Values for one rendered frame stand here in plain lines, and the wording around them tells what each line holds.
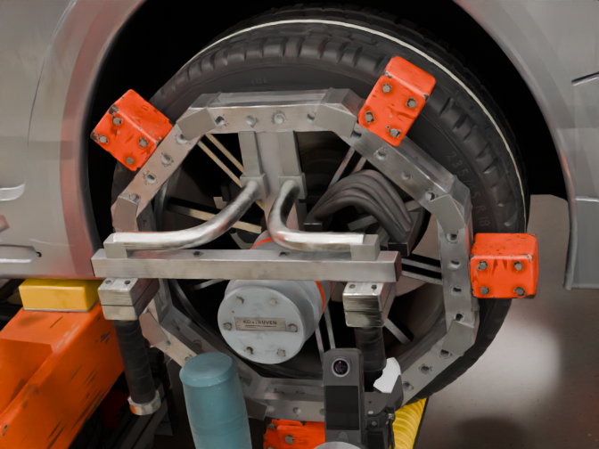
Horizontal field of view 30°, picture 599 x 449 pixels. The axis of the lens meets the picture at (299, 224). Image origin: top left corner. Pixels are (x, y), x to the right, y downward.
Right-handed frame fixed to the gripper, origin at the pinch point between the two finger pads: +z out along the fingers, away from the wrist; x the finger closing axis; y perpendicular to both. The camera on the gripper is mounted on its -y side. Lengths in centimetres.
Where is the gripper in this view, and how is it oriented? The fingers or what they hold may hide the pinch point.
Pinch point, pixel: (376, 359)
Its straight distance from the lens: 148.9
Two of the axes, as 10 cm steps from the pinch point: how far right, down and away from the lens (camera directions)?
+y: 1.3, 8.9, 4.3
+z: 2.6, -4.5, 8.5
